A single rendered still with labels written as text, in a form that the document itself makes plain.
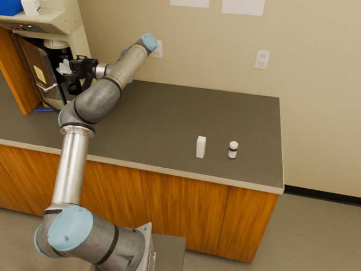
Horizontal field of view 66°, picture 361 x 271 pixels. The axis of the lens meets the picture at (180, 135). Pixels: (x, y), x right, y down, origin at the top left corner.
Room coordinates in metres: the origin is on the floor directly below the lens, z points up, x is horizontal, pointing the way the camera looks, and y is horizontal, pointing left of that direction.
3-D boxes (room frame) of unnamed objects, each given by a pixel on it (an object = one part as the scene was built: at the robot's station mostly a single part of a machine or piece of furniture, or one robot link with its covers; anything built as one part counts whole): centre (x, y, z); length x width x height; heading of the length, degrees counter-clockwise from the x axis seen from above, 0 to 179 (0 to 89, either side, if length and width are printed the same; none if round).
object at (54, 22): (1.23, 0.66, 1.46); 0.32 x 0.11 x 0.10; 77
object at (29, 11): (1.22, 0.62, 1.54); 0.05 x 0.05 x 0.06; 4
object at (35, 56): (1.22, 0.68, 1.19); 0.30 x 0.01 x 0.40; 50
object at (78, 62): (1.12, 0.42, 1.31); 0.12 x 0.08 x 0.09; 77
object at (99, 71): (1.10, 0.34, 1.30); 0.08 x 0.05 x 0.08; 167
